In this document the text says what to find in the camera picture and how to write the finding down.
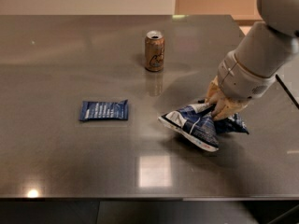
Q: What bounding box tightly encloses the brown soda can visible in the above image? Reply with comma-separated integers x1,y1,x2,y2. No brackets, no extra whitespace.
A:
145,30,164,72

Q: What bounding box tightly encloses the blue chip bag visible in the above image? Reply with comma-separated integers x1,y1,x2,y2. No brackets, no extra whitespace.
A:
158,101,249,152

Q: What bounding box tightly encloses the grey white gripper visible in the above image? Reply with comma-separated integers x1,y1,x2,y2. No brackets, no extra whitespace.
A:
206,50,277,120

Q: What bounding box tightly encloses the small blue snack packet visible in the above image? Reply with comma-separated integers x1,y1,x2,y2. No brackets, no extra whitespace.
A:
79,100,129,121

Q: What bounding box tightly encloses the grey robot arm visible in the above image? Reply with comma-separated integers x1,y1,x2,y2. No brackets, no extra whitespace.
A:
206,0,299,120

